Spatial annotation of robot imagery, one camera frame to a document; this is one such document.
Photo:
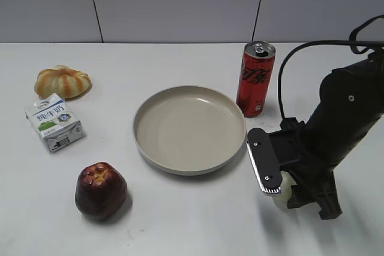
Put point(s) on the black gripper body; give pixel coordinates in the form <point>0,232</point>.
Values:
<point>351,102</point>

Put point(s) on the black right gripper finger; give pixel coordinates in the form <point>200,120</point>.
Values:
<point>300,196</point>

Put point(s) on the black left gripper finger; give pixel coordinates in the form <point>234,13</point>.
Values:
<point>327,198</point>

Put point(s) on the white egg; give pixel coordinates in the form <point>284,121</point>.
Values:
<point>282,199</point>

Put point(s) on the beige round plate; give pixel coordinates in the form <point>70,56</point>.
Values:
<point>189,130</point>

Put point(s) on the red cola can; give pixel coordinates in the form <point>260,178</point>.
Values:
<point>256,69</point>

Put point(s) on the dark red wax apple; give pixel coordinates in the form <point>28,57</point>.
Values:
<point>100,191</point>

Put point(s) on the white milk carton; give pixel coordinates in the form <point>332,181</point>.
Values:
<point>54,122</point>

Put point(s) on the striped orange pumpkin bread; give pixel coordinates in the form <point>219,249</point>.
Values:
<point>63,81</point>

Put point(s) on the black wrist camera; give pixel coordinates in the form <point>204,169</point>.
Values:
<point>271,153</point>

